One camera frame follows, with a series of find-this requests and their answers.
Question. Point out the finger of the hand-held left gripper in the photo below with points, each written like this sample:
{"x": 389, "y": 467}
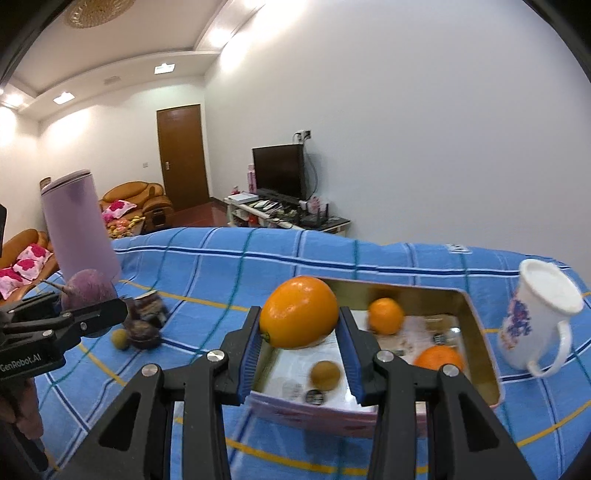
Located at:
{"x": 101, "y": 316}
{"x": 34, "y": 307}

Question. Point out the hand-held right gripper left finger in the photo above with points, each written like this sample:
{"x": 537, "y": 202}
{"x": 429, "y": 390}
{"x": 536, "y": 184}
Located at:
{"x": 249, "y": 355}

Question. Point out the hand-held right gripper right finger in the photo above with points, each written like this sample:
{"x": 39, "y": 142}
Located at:
{"x": 351, "y": 355}

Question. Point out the small brown kiwi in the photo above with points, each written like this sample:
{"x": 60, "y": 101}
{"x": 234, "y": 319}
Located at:
{"x": 119, "y": 339}
{"x": 325, "y": 376}

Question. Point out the small orange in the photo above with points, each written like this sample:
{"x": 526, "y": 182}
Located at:
{"x": 386, "y": 316}

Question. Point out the large orange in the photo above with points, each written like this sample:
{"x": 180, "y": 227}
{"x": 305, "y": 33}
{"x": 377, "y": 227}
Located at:
{"x": 300, "y": 311}

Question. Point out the pink metal tin box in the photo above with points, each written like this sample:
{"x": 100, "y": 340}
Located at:
{"x": 318, "y": 417}

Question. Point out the medium orange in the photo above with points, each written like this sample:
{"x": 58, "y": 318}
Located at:
{"x": 438, "y": 359}

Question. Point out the person's left hand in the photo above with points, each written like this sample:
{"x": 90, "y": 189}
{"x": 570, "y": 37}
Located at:
{"x": 25, "y": 404}

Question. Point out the pink floral cushion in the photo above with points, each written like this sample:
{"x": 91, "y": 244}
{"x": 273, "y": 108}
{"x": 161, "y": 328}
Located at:
{"x": 117, "y": 211}
{"x": 9, "y": 281}
{"x": 31, "y": 261}

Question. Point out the printed paper leaflet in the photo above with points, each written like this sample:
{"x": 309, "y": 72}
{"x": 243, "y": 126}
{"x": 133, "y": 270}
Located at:
{"x": 295, "y": 364}

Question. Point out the orange leather sofa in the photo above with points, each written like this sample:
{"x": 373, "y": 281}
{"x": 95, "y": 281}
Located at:
{"x": 27, "y": 237}

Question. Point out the purple tumbler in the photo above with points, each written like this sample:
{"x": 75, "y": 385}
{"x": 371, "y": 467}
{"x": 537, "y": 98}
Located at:
{"x": 78, "y": 230}

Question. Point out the blue plaid bedsheet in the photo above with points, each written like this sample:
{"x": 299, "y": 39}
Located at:
{"x": 207, "y": 267}

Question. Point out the orange leather armchair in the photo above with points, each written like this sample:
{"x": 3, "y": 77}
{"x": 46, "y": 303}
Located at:
{"x": 152, "y": 194}

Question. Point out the white TV stand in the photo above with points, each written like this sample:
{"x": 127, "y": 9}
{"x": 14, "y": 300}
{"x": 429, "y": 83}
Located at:
{"x": 244, "y": 217}

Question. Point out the black router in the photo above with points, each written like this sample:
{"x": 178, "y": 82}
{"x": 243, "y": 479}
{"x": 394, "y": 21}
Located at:
{"x": 316, "y": 219}

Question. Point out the brown wooden door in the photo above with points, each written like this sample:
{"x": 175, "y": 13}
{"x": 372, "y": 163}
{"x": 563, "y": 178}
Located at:
{"x": 182, "y": 157}

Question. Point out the black television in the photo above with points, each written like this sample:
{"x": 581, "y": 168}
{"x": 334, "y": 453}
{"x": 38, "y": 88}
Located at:
{"x": 279, "y": 170}

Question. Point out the white printed mug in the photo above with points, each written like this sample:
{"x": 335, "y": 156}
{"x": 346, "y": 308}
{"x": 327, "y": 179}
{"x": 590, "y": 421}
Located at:
{"x": 540, "y": 314}

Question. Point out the square recessed ceiling light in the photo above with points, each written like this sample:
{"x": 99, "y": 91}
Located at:
{"x": 63, "y": 98}
{"x": 165, "y": 69}

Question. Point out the gold ceiling medallion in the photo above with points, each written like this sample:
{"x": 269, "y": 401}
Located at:
{"x": 99, "y": 11}

